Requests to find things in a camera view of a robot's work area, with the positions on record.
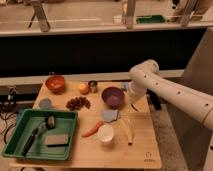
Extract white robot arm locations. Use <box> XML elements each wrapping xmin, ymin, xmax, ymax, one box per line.
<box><xmin>128</xmin><ymin>60</ymin><xmax>213</xmax><ymax>132</ymax></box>

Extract light blue cloth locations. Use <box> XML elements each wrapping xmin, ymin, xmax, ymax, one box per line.
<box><xmin>121</xmin><ymin>82</ymin><xmax>128</xmax><ymax>92</ymax></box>

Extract purple bowl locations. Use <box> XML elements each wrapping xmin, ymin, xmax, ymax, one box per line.
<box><xmin>101</xmin><ymin>87</ymin><xmax>125</xmax><ymax>109</ymax></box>

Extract yellow banana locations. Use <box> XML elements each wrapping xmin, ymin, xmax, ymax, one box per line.
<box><xmin>120</xmin><ymin>118</ymin><xmax>134</xmax><ymax>145</ymax></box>

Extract blue cloth piece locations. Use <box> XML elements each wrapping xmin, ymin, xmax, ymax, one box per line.
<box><xmin>102</xmin><ymin>110</ymin><xmax>119</xmax><ymax>123</ymax></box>

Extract white plastic cup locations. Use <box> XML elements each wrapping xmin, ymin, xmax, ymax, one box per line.
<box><xmin>97</xmin><ymin>124</ymin><xmax>114</xmax><ymax>144</ymax></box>

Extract small metal cup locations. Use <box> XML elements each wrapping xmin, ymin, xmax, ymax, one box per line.
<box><xmin>88</xmin><ymin>80</ymin><xmax>98</xmax><ymax>93</ymax></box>

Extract orange fruit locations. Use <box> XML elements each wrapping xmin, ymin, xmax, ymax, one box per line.
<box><xmin>79</xmin><ymin>83</ymin><xmax>89</xmax><ymax>95</ymax></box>

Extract orange carrot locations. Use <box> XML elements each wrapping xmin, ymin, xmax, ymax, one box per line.
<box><xmin>81</xmin><ymin>121</ymin><xmax>104</xmax><ymax>137</ymax></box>

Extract bunch of dark grapes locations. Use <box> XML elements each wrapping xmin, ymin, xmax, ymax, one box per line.
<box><xmin>66</xmin><ymin>96</ymin><xmax>91</xmax><ymax>111</ymax></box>

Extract green plastic tray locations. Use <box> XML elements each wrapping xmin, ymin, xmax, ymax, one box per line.
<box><xmin>2</xmin><ymin>109</ymin><xmax>78</xmax><ymax>161</ymax></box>

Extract orange bowl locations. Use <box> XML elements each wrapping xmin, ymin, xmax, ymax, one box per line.
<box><xmin>45</xmin><ymin>75</ymin><xmax>65</xmax><ymax>93</ymax></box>

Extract grey sponge block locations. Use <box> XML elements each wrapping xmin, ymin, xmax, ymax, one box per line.
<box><xmin>44</xmin><ymin>134</ymin><xmax>69</xmax><ymax>147</ymax></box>

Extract black handled brush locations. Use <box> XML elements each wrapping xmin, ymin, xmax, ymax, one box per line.
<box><xmin>21</xmin><ymin>115</ymin><xmax>55</xmax><ymax>156</ymax></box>

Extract black cables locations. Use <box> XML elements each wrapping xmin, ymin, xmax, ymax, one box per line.
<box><xmin>0</xmin><ymin>87</ymin><xmax>18</xmax><ymax>145</ymax></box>

